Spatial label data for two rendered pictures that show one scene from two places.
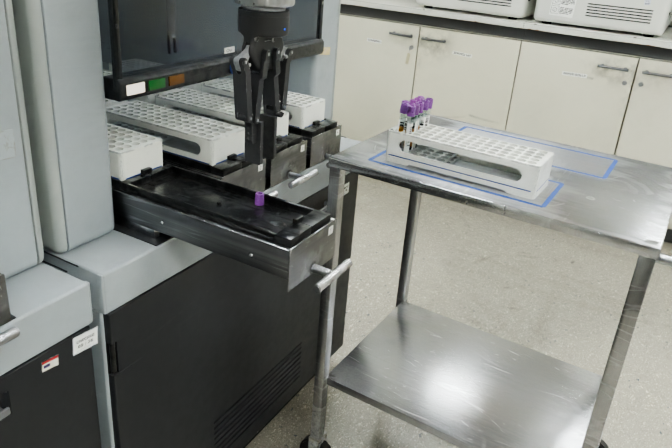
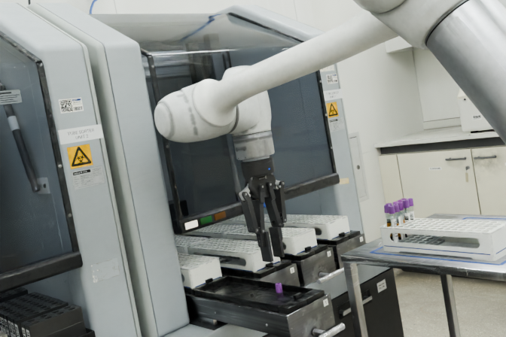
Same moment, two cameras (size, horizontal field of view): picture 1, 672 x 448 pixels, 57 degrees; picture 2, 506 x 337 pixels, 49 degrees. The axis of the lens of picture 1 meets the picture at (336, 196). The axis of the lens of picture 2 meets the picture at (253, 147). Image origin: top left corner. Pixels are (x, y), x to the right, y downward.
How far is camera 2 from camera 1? 0.41 m
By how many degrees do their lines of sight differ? 28
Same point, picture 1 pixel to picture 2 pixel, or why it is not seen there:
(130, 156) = (196, 271)
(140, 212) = (202, 308)
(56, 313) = not seen: outside the picture
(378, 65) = (443, 188)
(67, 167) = (152, 280)
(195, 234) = (234, 317)
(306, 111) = (330, 226)
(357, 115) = not seen: hidden behind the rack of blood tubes
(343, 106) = not seen: hidden behind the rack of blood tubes
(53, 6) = (136, 183)
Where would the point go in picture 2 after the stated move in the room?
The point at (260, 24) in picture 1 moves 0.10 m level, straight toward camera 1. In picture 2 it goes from (252, 168) to (242, 175)
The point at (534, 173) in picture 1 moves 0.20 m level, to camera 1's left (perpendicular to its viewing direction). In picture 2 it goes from (488, 239) to (393, 246)
